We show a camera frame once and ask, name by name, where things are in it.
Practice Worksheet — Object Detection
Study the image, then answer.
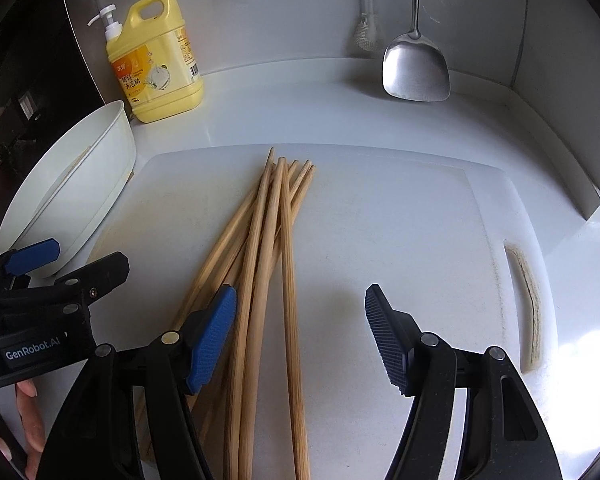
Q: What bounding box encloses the white cutting board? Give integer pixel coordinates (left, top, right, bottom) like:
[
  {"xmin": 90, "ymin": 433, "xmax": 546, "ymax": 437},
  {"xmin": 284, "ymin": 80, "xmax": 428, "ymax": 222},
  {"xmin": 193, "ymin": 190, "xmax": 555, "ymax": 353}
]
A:
[{"xmin": 87, "ymin": 144, "xmax": 561, "ymax": 480}]

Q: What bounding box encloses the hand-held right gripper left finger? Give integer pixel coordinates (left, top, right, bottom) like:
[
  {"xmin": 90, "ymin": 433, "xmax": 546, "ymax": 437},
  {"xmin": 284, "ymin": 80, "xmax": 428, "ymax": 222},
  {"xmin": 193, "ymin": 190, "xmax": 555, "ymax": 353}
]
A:
[{"xmin": 37, "ymin": 285, "xmax": 238, "ymax": 480}]

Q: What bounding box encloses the person's left hand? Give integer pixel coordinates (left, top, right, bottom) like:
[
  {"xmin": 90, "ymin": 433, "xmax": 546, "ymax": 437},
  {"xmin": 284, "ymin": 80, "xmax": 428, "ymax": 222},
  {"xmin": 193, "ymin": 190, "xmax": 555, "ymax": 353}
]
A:
[{"xmin": 0, "ymin": 379, "xmax": 48, "ymax": 480}]

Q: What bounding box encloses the bunch of wooden chopsticks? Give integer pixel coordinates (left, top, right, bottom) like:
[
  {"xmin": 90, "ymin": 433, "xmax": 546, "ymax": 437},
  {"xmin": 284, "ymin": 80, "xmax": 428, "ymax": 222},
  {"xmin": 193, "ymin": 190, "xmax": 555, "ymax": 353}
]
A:
[{"xmin": 132, "ymin": 147, "xmax": 315, "ymax": 480}]

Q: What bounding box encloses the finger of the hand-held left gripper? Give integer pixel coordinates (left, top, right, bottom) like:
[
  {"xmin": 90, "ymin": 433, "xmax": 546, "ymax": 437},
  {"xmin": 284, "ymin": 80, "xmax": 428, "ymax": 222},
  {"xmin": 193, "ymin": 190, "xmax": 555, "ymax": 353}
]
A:
[
  {"xmin": 0, "ymin": 238, "xmax": 62, "ymax": 293},
  {"xmin": 27, "ymin": 251, "xmax": 131, "ymax": 321}
]

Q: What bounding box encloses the yellow dish soap bottle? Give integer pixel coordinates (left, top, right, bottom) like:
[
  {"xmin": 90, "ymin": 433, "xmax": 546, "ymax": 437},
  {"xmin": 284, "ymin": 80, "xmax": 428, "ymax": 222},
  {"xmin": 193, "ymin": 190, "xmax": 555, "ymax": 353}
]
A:
[{"xmin": 87, "ymin": 0, "xmax": 204, "ymax": 124}]

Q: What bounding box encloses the white bottle brush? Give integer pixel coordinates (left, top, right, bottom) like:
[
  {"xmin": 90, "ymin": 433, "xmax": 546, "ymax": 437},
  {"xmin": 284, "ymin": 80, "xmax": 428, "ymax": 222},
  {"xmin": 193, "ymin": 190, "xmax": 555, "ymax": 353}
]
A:
[{"xmin": 355, "ymin": 0, "xmax": 381, "ymax": 52}]

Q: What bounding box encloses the black kitchen appliance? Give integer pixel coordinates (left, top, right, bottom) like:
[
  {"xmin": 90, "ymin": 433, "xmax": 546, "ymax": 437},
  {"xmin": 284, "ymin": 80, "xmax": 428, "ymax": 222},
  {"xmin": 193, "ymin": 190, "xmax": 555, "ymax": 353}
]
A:
[{"xmin": 0, "ymin": 0, "xmax": 106, "ymax": 211}]

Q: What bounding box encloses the white bowl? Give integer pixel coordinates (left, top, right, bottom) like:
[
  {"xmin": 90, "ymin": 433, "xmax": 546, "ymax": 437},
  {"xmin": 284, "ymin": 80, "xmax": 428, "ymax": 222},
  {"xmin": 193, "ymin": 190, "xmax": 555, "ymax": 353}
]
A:
[{"xmin": 0, "ymin": 100, "xmax": 137, "ymax": 281}]

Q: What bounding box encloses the metal spatula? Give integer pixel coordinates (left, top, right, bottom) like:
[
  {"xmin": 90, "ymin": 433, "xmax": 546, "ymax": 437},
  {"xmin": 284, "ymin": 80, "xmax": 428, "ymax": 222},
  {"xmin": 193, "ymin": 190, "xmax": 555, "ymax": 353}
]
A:
[{"xmin": 381, "ymin": 0, "xmax": 452, "ymax": 102}]

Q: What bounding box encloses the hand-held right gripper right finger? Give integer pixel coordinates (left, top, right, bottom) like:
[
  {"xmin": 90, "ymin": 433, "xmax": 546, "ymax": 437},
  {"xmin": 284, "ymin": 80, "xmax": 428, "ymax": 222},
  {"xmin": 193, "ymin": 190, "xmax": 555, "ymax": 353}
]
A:
[{"xmin": 364, "ymin": 284, "xmax": 563, "ymax": 480}]

